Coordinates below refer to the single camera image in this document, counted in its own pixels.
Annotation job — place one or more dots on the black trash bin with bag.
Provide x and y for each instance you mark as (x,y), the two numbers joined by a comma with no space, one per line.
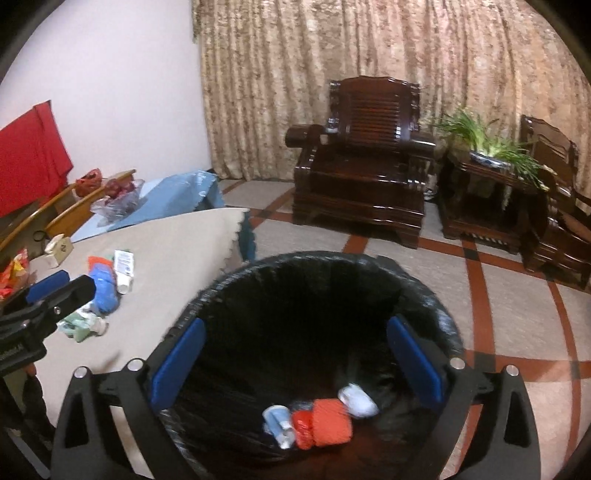
(300,323)

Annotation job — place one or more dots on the red yellow snack packets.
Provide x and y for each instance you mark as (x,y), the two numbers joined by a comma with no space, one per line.
(14,277)

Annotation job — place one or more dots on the light wooden chair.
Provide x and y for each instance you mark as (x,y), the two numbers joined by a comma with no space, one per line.
(87,201)
(27,221)

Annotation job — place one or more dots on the white blue crumpled wrapper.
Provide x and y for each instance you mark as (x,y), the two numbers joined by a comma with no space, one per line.
(358,400)

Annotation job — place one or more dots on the small orange red wrapper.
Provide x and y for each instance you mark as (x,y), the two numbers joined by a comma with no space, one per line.
(99,261)

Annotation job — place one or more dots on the glass fruit bowl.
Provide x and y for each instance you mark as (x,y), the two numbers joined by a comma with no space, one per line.
(115,210)

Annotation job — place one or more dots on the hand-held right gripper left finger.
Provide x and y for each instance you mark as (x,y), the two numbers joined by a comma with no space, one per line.
(178,364)

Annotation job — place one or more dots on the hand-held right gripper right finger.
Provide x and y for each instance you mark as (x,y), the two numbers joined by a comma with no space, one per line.
(415,360)

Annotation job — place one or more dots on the dark wooden side table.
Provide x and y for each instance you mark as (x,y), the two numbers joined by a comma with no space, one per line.
(485,203)

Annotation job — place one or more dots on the dark wooden armchair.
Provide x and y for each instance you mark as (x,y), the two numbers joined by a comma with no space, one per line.
(364,175)
(558,221)

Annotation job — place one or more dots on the green potted plant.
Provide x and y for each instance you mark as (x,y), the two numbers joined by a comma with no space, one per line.
(475,134)

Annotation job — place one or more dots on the red crumpled packet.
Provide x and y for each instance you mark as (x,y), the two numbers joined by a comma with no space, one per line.
(303,429)

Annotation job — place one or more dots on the blue face mask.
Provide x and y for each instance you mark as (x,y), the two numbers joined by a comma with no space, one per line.
(104,290)

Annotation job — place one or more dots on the beige tissue box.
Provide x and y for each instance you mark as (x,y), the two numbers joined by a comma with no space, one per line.
(59,249)

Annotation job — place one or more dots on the blue side table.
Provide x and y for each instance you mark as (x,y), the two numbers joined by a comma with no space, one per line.
(171,196)

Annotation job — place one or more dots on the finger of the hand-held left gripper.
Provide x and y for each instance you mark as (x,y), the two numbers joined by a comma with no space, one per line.
(46,284)
(69,297)

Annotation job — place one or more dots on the white toothpaste tube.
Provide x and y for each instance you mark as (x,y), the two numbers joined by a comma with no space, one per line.
(123,270)

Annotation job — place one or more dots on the beige patterned curtain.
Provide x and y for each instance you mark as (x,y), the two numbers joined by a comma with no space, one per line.
(369,46)

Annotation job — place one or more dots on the green sock with white cuff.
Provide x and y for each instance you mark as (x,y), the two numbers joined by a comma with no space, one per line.
(83,327)

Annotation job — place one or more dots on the white blue squeezed tube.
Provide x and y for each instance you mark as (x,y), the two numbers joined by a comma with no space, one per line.
(278,427)

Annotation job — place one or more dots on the red hanging cloth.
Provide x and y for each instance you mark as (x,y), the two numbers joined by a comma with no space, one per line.
(32,157)

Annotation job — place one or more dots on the red plastic bag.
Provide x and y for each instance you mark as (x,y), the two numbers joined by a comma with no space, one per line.
(87,181)

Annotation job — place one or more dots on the orange rolled cloth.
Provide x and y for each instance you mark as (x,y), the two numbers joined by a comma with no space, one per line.
(331,422)

